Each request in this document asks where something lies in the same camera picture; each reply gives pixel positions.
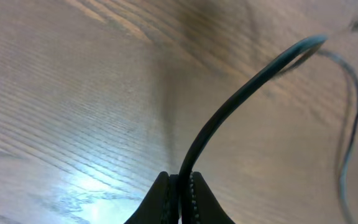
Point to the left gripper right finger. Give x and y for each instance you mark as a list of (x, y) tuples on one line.
[(199, 205)]

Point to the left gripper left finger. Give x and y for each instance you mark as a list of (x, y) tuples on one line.
[(160, 205)]

